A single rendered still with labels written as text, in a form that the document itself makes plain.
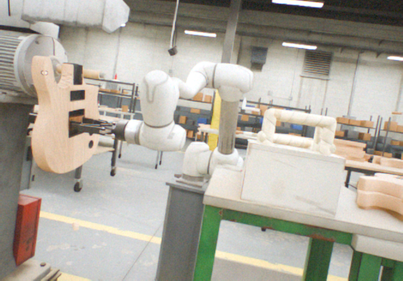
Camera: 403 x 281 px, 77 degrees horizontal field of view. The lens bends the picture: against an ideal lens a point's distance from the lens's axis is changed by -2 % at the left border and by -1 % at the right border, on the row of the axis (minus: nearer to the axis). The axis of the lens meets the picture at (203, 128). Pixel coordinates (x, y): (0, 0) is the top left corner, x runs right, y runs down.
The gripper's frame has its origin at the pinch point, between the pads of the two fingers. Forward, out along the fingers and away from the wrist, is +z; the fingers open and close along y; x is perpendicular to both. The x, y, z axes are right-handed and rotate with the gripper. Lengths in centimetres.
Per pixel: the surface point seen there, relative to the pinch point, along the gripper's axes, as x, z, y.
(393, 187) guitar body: -5, -115, 3
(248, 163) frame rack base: 0, -64, -14
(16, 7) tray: 39.5, 29.2, 3.9
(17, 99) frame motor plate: 5.5, 25.5, -0.5
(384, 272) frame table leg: -26, -108, -15
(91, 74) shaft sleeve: 18.2, -0.6, 6.6
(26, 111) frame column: -1.9, 33.2, 12.3
